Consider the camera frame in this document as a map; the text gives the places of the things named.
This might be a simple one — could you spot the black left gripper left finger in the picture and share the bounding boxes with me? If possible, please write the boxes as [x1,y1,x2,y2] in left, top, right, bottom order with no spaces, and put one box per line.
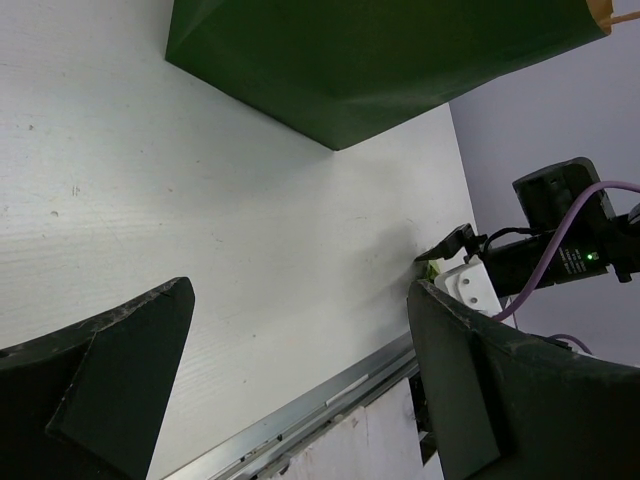
[1,277,195,479]

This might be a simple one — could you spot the green paper bag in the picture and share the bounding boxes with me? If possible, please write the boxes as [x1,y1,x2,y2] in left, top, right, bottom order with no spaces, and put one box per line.
[165,0,622,151]

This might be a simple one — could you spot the aluminium table rail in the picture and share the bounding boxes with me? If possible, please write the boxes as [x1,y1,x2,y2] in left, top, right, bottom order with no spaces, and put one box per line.
[167,333,418,479]

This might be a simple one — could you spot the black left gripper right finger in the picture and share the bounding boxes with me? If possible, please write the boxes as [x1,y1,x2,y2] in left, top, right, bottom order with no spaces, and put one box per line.
[407,281,639,479]

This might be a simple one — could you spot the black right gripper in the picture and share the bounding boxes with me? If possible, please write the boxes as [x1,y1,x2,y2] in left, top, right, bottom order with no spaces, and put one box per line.
[414,157,639,297]

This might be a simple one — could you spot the light green snack wrapper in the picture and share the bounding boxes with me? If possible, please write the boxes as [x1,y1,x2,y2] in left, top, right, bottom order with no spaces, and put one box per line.
[423,260,441,283]

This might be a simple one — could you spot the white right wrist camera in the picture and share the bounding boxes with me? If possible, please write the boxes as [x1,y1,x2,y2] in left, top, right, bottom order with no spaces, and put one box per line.
[434,257,502,317]

